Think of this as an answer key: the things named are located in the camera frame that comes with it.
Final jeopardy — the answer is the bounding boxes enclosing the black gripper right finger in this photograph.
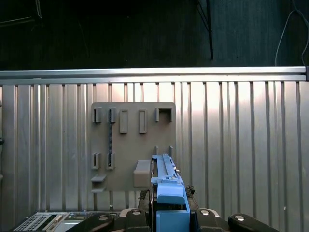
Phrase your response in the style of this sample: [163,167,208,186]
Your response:
[184,185,281,232]

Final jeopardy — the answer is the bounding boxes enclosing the grey parts rack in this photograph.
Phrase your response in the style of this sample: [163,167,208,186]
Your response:
[90,102,179,193]

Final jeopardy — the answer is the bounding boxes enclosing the white floor cable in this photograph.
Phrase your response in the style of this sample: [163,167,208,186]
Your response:
[275,0,309,67]

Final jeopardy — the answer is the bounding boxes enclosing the black metal stand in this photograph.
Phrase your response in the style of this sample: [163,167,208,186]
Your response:
[197,0,214,60]

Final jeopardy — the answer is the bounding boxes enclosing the hard disk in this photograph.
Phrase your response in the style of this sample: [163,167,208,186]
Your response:
[149,153,192,232]

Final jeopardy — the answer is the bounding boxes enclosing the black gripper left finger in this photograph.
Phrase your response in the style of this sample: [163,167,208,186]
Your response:
[72,189,152,232]

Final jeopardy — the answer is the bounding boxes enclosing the black PC case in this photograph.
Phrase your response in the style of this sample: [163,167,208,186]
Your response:
[11,210,123,232]

